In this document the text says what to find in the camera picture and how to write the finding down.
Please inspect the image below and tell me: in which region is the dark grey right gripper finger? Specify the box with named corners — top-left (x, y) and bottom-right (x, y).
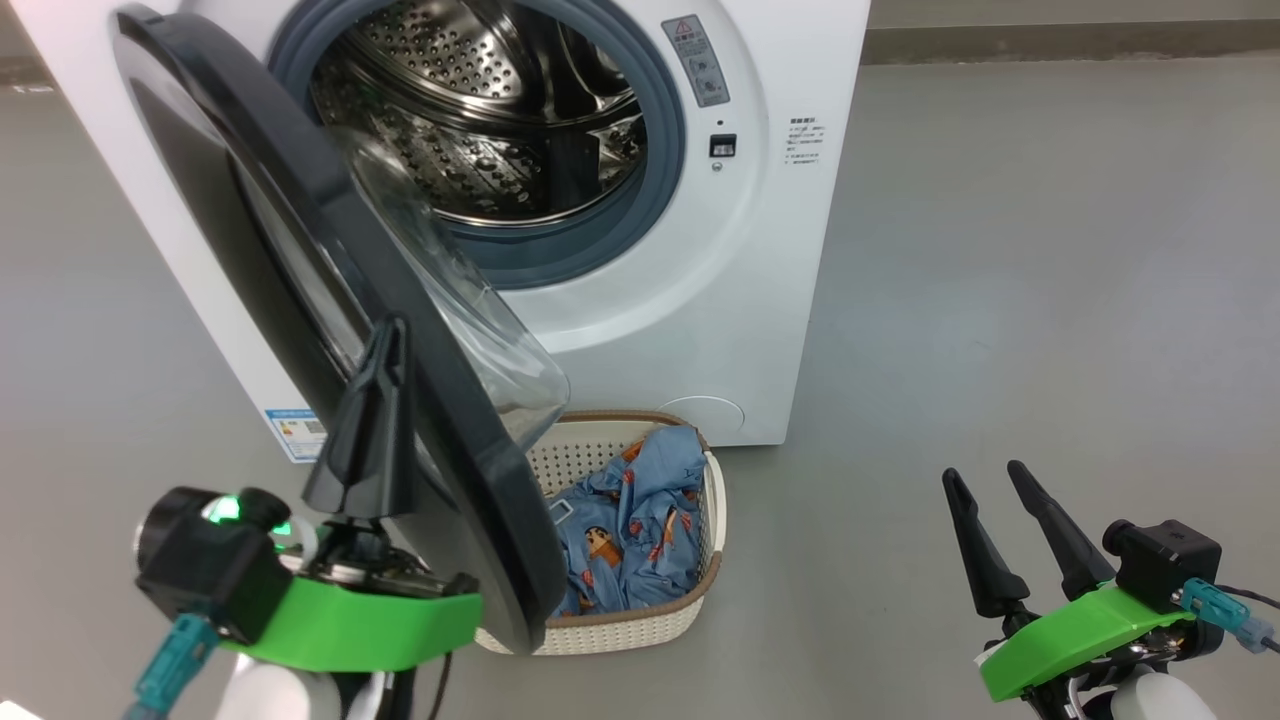
top-left (1007, 460), bottom-right (1116, 601)
top-left (942, 468), bottom-right (1031, 619)

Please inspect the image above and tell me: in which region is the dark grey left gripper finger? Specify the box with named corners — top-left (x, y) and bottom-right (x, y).
top-left (303, 317), bottom-right (419, 521)

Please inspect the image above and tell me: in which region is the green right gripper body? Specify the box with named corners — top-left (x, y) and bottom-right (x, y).
top-left (978, 582), bottom-right (1223, 703)

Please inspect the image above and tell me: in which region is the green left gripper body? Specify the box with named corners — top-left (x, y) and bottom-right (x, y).
top-left (222, 515), bottom-right (483, 674)

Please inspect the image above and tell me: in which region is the black round washer door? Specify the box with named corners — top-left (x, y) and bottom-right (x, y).
top-left (112, 5), bottom-right (571, 656)

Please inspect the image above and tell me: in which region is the white round filter access cover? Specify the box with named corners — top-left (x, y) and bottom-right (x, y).
top-left (660, 397), bottom-right (746, 438)

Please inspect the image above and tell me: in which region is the stainless steel washing machine drum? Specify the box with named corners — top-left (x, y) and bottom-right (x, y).
top-left (310, 0), bottom-right (646, 228)

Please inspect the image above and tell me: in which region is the white front-load washing machine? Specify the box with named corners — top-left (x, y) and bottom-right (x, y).
top-left (10, 0), bottom-right (871, 466)

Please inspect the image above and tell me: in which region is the grey rubber door gasket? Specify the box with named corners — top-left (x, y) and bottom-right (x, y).
top-left (268, 0), bottom-right (688, 291)

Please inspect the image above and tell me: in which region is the blue energy label sticker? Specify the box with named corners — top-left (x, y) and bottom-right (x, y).
top-left (265, 408), bottom-right (329, 463)

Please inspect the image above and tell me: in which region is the cream perforated laundry basket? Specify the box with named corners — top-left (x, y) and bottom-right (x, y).
top-left (475, 410), bottom-right (726, 656)

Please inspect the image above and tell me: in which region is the small printed text label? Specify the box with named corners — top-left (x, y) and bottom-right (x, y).
top-left (787, 117), bottom-right (826, 166)

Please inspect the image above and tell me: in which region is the grey warning sticker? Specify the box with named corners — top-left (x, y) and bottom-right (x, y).
top-left (662, 15), bottom-right (731, 108)

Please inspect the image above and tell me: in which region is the teal plug right camera cable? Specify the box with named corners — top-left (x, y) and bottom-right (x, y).
top-left (1178, 578), bottom-right (1280, 656)

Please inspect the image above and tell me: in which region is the teal plug camera cable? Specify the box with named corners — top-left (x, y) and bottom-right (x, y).
top-left (128, 613), bottom-right (218, 720)
top-left (1178, 578), bottom-right (1280, 656)

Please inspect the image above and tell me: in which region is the teal plug left camera cable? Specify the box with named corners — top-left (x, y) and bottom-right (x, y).
top-left (128, 613), bottom-right (218, 720)

